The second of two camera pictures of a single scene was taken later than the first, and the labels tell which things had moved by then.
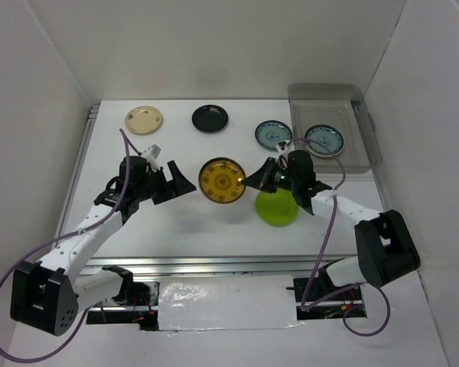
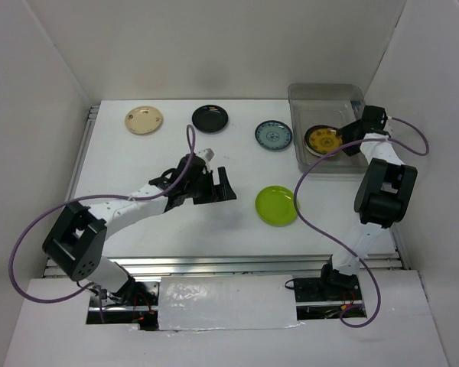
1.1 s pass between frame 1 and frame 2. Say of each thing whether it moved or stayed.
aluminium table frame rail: stayed
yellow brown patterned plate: moved
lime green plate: stayed
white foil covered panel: stayed
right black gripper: moved
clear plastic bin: stayed
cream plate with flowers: stayed
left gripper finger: moved
